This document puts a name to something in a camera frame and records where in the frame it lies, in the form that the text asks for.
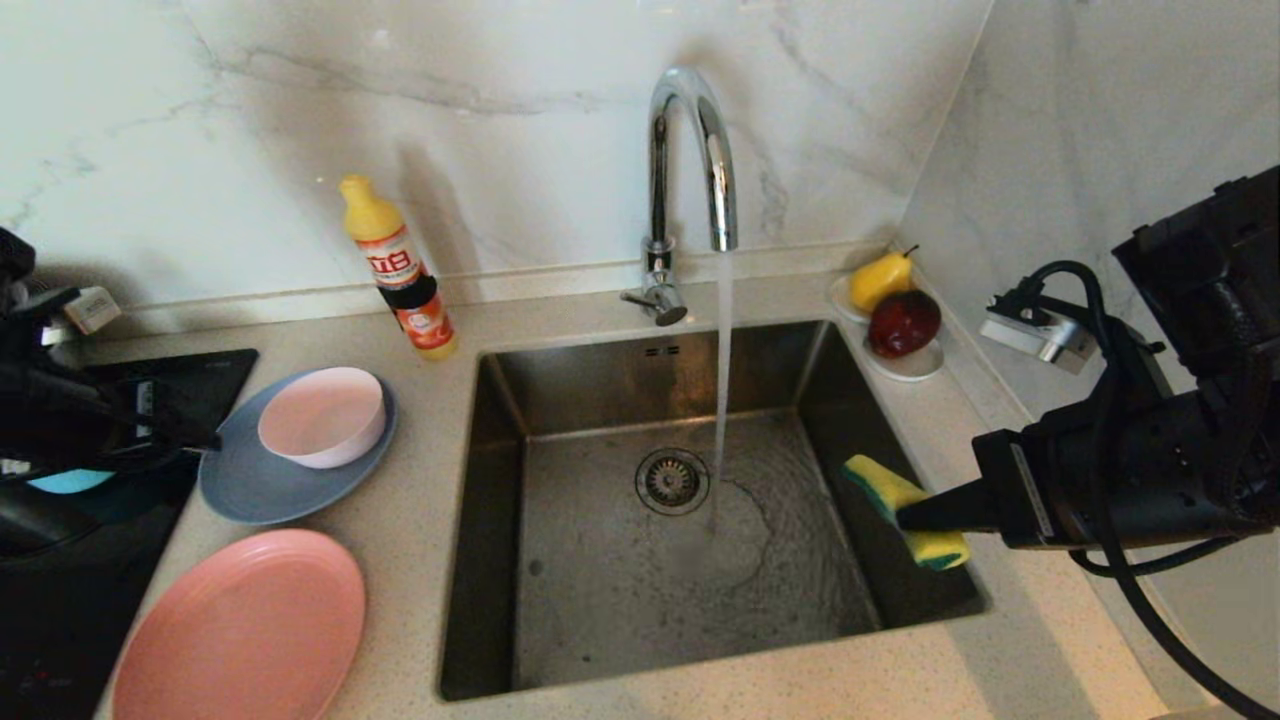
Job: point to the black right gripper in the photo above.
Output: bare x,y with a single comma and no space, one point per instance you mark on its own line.
1040,490

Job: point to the small white fruit dish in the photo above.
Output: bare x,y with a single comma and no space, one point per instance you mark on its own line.
915,366

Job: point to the black frying pan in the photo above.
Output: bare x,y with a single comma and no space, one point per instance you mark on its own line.
40,520

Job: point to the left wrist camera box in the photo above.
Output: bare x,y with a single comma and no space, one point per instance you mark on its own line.
92,310

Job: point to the yellow green sponge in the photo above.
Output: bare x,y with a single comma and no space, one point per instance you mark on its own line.
880,485

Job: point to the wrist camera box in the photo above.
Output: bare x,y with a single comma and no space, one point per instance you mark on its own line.
1035,335
92,310

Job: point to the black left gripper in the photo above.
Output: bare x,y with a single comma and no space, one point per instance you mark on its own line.
95,420

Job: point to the teal bowl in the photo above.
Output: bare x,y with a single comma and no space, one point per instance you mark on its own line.
70,481

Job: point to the black glass cooktop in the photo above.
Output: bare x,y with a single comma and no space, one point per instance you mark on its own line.
210,365

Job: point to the pink plate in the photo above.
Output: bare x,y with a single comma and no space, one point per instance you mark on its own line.
240,630

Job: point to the pale pink bowl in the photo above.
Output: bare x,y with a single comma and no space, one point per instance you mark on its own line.
320,415

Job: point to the yellow pear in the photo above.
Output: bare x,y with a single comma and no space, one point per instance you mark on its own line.
879,281

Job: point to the blue grey plate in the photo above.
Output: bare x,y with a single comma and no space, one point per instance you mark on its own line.
250,490

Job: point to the stainless steel sink basin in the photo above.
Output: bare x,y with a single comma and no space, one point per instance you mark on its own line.
570,600

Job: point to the dark red apple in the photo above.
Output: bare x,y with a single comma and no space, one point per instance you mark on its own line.
904,323

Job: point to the orange dish soap bottle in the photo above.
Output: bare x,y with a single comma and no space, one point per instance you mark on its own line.
405,280

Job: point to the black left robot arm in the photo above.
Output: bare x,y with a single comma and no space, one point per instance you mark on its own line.
30,400

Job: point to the round metal drain strainer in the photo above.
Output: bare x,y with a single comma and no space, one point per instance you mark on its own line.
672,481

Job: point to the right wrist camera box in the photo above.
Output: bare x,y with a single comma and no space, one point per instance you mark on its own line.
1035,335

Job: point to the chrome gooseneck faucet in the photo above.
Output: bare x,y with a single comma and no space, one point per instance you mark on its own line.
657,180

